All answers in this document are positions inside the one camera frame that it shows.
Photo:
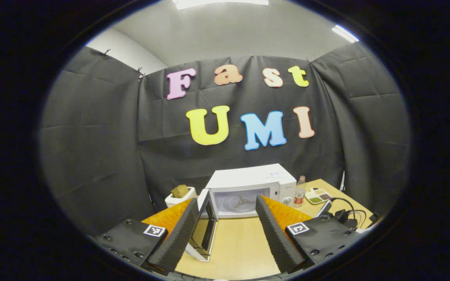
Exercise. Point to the small ceiling light panel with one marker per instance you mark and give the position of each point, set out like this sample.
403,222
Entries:
345,34

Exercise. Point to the glass turntable plate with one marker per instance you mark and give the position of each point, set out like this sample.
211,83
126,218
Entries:
229,205

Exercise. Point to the black power adapter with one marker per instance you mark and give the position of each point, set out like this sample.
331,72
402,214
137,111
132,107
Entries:
344,216

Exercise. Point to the black backdrop cloth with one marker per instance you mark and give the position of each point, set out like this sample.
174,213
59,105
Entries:
100,148

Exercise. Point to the clear bottle with red label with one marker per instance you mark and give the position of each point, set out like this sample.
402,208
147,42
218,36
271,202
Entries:
299,193

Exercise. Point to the long ceiling light panel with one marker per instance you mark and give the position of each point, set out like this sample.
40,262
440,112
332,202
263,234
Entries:
217,3

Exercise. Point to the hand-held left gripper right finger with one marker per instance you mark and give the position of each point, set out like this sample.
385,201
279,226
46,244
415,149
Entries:
277,242

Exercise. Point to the white microwave oven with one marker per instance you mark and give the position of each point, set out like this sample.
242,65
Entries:
248,179

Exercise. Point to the brown toast slice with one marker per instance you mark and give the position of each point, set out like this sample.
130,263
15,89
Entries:
180,191

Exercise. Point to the white divided dish of beans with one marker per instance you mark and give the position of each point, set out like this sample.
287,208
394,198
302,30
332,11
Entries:
316,196

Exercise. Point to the white toaster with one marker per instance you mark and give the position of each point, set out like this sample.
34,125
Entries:
172,202

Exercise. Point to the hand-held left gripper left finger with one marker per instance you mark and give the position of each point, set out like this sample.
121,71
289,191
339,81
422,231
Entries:
178,238

